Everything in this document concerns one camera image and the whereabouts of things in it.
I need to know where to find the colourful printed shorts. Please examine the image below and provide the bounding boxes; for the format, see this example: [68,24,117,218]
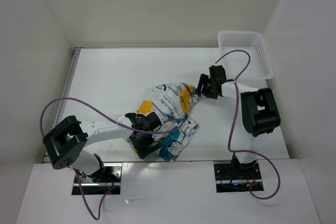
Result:
[127,82,199,162]

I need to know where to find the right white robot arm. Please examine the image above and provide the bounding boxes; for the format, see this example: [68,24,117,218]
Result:
[195,65,281,178]

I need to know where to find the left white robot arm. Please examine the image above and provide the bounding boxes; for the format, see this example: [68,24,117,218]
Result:
[43,112,162,182]

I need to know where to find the white plastic basket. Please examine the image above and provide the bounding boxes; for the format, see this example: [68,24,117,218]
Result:
[216,30,274,80]

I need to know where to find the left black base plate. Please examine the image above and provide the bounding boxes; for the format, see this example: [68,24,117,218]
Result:
[78,164,122,195]

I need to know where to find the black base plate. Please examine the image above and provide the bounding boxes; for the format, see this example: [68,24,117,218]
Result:
[78,164,122,195]
[214,162,264,193]

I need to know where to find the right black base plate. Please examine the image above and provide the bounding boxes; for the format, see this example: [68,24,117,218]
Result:
[214,162,264,193]

